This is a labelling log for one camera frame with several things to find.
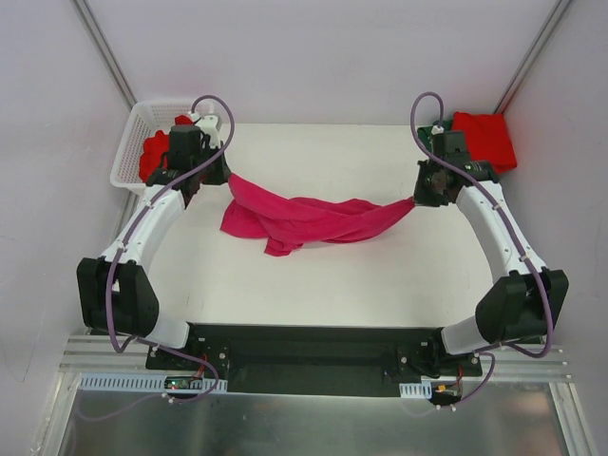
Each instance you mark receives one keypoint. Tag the left white cable duct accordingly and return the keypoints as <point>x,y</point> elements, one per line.
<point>150,383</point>

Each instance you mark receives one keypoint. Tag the white cable duct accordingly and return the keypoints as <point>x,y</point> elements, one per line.
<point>150,383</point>
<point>422,390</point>

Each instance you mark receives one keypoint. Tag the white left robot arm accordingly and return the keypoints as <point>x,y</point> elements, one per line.
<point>115,292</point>

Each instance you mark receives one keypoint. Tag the white perforated plastic basket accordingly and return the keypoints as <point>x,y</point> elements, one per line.
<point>144,120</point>

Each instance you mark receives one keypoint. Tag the left aluminium rail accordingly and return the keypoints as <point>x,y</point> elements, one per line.
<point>94,353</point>

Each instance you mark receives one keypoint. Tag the folded red t shirt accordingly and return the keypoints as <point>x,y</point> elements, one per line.
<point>487,139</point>

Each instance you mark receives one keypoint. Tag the pink t shirt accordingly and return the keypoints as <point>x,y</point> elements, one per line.
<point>288,224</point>

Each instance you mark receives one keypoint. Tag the right white cable duct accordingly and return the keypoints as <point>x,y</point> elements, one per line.
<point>422,390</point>

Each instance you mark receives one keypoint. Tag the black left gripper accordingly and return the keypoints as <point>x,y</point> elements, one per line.
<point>217,168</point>

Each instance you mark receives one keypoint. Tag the folded green t shirt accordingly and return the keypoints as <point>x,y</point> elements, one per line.
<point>424,133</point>

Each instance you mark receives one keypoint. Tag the right aluminium rail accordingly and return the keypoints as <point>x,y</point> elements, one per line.
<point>513,366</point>

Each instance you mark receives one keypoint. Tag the red t shirt in basket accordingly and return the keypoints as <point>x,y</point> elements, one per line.
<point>152,152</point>

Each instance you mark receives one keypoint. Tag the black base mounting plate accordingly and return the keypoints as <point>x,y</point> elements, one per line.
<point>339,361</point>

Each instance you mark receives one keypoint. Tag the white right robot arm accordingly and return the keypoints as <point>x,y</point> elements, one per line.
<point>526,297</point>

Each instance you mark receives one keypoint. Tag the left aluminium frame post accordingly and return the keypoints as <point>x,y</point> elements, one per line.
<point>96,34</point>

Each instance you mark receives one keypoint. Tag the aluminium rail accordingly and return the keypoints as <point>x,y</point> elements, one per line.
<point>94,353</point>
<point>513,366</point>

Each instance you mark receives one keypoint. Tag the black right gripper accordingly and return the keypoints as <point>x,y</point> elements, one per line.
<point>423,191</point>

